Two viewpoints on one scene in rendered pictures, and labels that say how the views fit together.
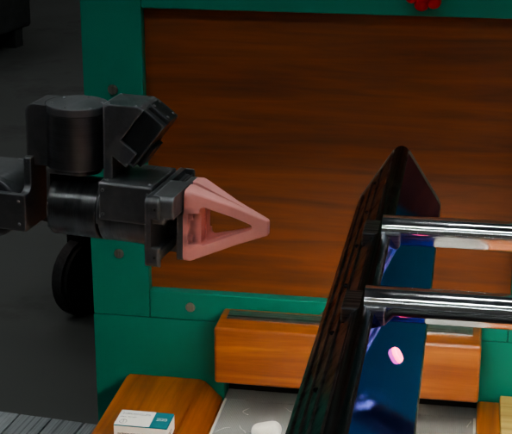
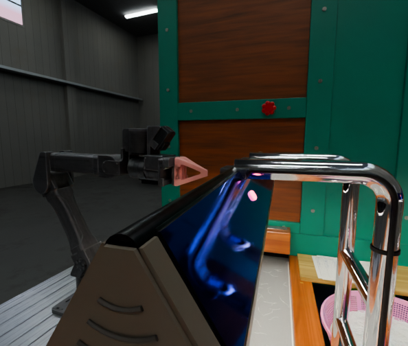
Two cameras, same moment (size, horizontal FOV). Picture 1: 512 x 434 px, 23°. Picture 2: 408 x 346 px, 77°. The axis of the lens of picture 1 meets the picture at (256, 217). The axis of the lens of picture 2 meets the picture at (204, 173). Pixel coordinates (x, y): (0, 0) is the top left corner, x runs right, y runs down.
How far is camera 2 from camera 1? 0.57 m
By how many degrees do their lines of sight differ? 13
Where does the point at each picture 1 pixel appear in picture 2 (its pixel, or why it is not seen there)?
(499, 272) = (296, 208)
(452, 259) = (279, 203)
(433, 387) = (273, 248)
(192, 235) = (178, 176)
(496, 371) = (295, 244)
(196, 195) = (178, 159)
